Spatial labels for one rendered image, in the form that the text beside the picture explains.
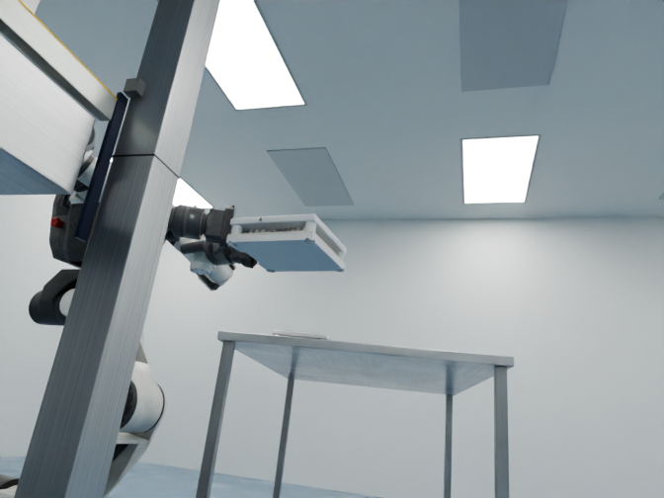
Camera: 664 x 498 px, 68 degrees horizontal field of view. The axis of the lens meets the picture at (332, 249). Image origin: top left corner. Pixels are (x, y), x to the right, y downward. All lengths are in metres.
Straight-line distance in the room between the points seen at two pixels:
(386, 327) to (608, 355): 2.12
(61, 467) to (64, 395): 0.07
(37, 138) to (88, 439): 0.31
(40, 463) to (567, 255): 5.29
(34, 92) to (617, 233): 5.51
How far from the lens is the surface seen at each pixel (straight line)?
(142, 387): 1.47
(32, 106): 0.60
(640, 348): 5.47
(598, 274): 5.57
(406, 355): 1.85
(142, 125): 0.68
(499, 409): 1.90
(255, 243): 1.27
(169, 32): 0.76
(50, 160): 0.61
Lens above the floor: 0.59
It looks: 20 degrees up
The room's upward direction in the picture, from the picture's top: 6 degrees clockwise
